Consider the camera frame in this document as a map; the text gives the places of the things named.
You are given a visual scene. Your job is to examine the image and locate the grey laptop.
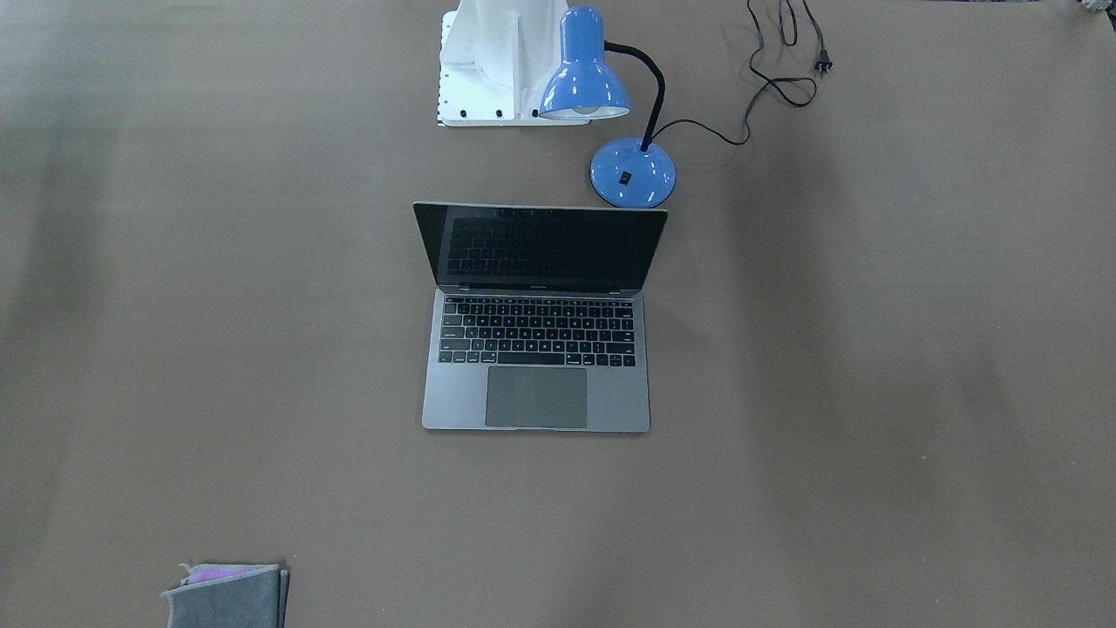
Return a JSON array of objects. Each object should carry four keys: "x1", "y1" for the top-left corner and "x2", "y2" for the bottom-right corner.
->
[{"x1": 413, "y1": 201, "x2": 667, "y2": 433}]

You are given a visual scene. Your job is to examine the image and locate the blue desk lamp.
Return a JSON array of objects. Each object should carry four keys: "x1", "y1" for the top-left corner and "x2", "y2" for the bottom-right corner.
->
[{"x1": 539, "y1": 4, "x2": 677, "y2": 209}]

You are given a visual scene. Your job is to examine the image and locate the grey folded cloth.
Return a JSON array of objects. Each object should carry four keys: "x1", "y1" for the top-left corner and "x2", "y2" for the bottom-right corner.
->
[{"x1": 162, "y1": 564, "x2": 289, "y2": 627}]

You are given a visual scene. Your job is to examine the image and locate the purple folded cloth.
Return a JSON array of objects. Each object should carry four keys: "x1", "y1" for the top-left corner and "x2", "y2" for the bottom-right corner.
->
[{"x1": 180, "y1": 563, "x2": 276, "y2": 587}]

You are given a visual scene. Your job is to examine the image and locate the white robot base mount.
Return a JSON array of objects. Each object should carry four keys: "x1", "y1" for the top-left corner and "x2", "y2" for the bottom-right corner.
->
[{"x1": 437, "y1": 1, "x2": 583, "y2": 127}]

